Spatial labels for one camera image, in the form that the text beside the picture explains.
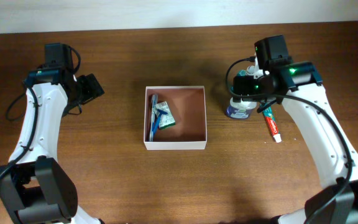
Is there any blue disposable razor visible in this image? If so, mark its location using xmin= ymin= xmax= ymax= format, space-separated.
xmin=151 ymin=109 xmax=168 ymax=137

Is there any right black cable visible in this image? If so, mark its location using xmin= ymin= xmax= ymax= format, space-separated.
xmin=225 ymin=55 xmax=354 ymax=224

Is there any blue white toothbrush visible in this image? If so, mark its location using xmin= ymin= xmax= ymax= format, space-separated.
xmin=149 ymin=94 xmax=158 ymax=142

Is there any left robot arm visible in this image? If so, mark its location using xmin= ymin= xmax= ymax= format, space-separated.
xmin=0 ymin=43 xmax=104 ymax=223

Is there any red green toothpaste tube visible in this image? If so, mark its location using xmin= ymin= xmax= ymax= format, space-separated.
xmin=262 ymin=106 xmax=282 ymax=143

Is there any teal mouthwash bottle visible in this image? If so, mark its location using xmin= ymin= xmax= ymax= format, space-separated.
xmin=236 ymin=70 xmax=247 ymax=77

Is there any pink open cardboard box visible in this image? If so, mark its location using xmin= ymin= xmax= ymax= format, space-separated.
xmin=143 ymin=86 xmax=208 ymax=151

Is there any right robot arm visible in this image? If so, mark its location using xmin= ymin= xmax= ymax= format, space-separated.
xmin=226 ymin=35 xmax=358 ymax=223

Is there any green white soap packet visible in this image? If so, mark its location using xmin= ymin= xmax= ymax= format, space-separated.
xmin=156 ymin=101 xmax=176 ymax=129

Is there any foam handwash pump bottle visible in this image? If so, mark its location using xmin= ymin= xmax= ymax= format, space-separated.
xmin=226 ymin=97 xmax=257 ymax=119

